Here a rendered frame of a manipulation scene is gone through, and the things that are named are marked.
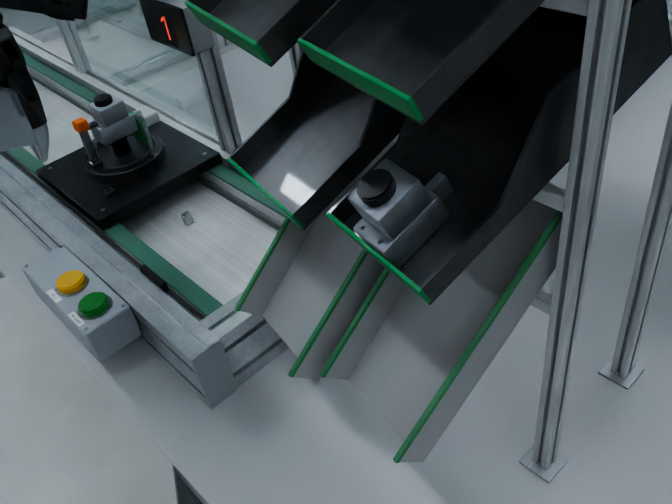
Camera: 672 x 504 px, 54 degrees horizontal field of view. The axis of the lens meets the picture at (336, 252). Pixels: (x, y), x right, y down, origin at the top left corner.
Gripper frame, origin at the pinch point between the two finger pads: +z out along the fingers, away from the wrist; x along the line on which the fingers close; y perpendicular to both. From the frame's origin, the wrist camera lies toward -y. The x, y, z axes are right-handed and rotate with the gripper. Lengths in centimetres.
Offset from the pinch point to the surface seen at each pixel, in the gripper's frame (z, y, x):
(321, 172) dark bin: 2.1, -16.2, 25.2
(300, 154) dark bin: 2.0, -17.0, 21.2
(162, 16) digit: 1.3, -29.2, -23.9
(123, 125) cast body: 18.7, -21.0, -32.8
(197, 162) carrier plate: 26.2, -27.7, -23.9
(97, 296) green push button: 26.0, 0.5, -6.9
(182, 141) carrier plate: 26, -30, -32
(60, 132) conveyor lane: 32, -20, -67
